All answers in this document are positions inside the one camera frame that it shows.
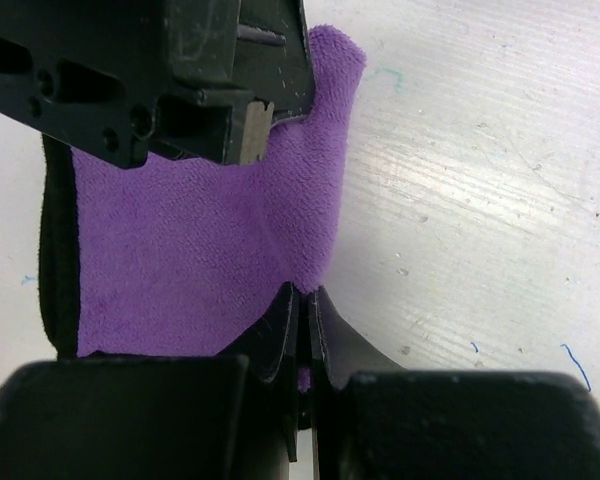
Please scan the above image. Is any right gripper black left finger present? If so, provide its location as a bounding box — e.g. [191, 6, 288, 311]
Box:
[0, 285, 300, 479]

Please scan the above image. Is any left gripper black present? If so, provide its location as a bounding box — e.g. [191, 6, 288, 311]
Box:
[0, 1, 240, 168]

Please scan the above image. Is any black purple microfiber towel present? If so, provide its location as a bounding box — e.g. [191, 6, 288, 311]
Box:
[37, 23, 369, 394]

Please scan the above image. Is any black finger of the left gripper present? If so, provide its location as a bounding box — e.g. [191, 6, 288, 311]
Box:
[234, 0, 315, 165]

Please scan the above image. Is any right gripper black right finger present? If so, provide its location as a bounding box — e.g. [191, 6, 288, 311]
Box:
[306, 289, 600, 479]

